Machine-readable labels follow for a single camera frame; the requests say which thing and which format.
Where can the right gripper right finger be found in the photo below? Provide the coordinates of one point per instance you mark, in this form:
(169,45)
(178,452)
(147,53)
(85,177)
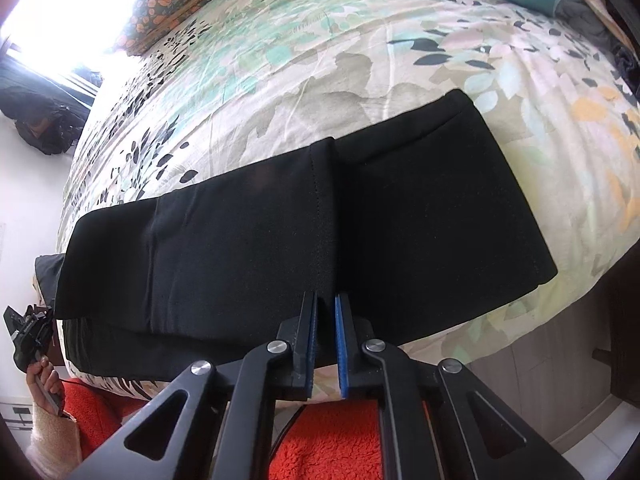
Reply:
(437,421)

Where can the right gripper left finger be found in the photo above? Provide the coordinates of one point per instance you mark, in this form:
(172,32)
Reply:
(215,422)

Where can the black pants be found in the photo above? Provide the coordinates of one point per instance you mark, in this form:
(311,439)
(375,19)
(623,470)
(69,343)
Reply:
(418,220)

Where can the cream fuzzy sleeve forearm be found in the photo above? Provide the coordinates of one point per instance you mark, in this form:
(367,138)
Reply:
(54,449)

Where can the person's left hand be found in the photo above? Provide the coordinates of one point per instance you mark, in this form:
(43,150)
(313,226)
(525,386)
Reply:
(45,386)

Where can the red fluffy garment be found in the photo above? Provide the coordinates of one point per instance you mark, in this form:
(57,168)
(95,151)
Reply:
(339,440)

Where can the floral bed sheet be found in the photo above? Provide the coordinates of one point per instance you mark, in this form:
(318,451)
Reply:
(242,81)

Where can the black bag hanging on wall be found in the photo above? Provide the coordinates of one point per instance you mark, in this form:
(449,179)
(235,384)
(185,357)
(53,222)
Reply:
(45,116)

